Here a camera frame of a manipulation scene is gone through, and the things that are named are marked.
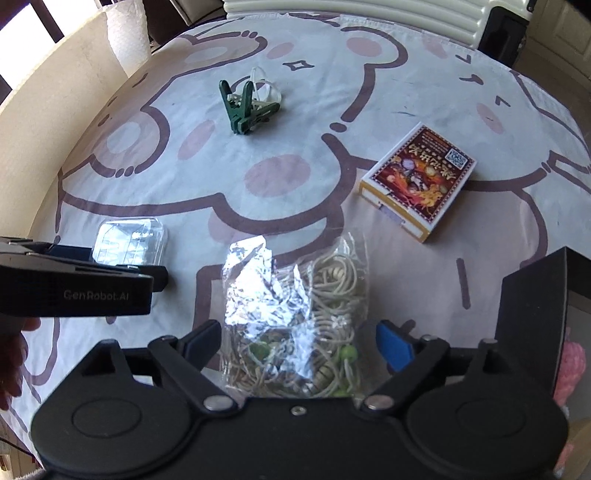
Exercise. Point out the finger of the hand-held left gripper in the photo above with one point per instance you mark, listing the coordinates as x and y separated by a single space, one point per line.
69 254
157 277

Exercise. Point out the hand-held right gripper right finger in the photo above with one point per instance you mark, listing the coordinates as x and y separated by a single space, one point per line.
392 346

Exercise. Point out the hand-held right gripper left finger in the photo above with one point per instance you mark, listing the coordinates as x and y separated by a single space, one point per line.
205 341

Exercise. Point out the clear plastic case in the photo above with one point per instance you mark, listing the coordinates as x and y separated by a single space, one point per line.
129 240

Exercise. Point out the black cardboard box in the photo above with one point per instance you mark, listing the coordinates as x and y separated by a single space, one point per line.
531 314

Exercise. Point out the red card box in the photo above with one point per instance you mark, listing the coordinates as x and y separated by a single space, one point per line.
415 180

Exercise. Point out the pink crochet doll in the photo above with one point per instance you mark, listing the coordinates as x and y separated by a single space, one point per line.
572 369

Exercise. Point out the green plastic clip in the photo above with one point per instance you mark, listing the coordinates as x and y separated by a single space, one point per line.
240 115

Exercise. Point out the person's left hand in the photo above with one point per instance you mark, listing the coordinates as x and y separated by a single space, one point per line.
14 360

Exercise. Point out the bear print tablecloth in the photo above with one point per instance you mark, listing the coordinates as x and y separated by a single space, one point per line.
295 152

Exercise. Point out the white ribbed suitcase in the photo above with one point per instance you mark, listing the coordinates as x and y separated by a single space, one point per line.
369 14

